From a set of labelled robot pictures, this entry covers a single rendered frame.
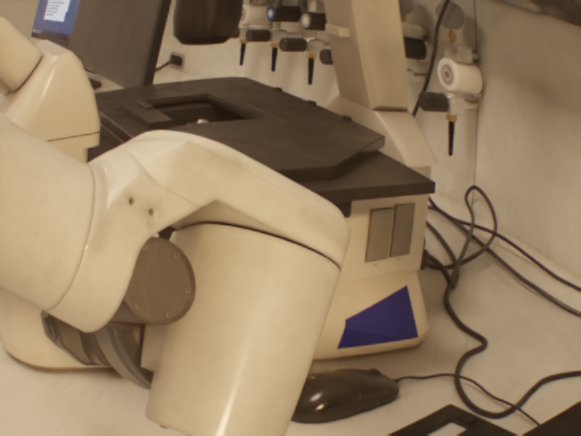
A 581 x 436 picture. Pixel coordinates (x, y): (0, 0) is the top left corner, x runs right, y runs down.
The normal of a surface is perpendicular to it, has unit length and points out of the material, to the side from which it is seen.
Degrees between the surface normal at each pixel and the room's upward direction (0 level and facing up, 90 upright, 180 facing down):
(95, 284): 92
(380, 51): 90
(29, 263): 104
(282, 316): 65
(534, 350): 0
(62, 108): 86
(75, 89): 78
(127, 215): 72
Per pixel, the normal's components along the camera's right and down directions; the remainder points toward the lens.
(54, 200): 0.68, -0.22
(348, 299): 0.38, -0.40
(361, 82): -0.87, 0.32
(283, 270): 0.30, -0.17
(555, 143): -0.88, 0.09
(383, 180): 0.07, -0.95
